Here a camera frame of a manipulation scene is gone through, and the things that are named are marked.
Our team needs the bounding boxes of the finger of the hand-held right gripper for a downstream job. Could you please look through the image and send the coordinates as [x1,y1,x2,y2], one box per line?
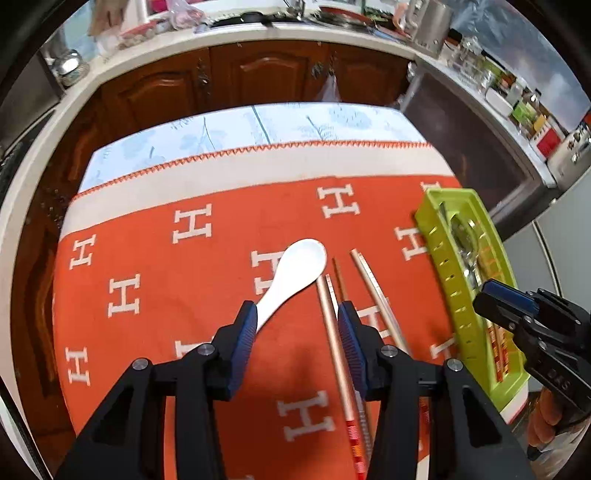
[482,279,541,318]
[473,291,528,331]

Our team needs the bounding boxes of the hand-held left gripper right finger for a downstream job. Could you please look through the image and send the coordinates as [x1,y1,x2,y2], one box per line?
[337,301,536,480]

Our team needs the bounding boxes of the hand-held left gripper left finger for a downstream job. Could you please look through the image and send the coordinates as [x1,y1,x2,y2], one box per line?
[55,301,258,480]

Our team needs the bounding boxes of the rose gold chopstick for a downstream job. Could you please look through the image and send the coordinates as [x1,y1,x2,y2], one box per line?
[316,276,370,480]

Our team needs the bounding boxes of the silver metal chopstick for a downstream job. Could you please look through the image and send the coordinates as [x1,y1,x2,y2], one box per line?
[349,248,413,359]
[325,273,373,462]

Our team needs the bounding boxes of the thin brown chopstick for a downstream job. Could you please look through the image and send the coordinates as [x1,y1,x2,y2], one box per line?
[332,257,348,304]

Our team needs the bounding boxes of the green plastic utensil tray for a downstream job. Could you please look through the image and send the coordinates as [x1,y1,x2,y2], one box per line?
[414,187,532,409]

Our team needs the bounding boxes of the steel soup spoon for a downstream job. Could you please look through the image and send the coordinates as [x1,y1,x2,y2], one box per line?
[440,203,482,265]

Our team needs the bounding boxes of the white ceramic spoon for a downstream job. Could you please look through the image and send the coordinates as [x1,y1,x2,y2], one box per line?
[252,239,328,335]

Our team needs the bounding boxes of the person's right hand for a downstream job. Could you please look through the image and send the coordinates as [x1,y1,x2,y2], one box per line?
[526,390,572,460]

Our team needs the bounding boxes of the orange letter print blanket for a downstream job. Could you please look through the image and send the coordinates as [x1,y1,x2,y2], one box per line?
[51,141,529,480]

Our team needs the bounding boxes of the white refrigerator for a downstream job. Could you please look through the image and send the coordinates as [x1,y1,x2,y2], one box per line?
[501,171,591,315]

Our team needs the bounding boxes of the dark grey built-in appliance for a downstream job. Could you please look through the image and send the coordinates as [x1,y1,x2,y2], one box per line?
[399,67,558,241]

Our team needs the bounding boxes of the red box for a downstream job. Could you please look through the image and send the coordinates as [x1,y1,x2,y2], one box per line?
[534,128,563,161]

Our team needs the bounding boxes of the green package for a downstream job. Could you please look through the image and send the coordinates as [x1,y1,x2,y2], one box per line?
[512,102,537,126]

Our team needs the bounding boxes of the light blue floral tablecloth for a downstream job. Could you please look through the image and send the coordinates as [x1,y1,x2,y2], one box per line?
[78,102,428,195]

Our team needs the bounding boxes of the group of glass jars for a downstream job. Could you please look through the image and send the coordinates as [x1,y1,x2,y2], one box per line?
[450,34,513,95]

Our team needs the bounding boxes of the hanging plastic bag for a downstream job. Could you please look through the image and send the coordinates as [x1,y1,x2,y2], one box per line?
[318,74,343,104]

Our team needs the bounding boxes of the clear plastic sheet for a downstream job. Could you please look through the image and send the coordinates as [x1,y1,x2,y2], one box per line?
[450,0,585,125]

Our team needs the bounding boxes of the brown wooden kitchen cabinets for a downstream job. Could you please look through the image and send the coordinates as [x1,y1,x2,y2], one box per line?
[9,39,416,462]

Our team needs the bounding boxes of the metal canister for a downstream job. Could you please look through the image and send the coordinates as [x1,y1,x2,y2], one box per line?
[405,0,455,59]

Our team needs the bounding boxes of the white kitchen counter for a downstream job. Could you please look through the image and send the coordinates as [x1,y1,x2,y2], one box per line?
[0,21,419,324]

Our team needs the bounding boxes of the black stove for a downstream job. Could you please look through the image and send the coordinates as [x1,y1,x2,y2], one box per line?
[0,53,63,153]

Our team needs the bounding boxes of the steel bowl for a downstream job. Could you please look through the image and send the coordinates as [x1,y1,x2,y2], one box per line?
[52,48,91,87]

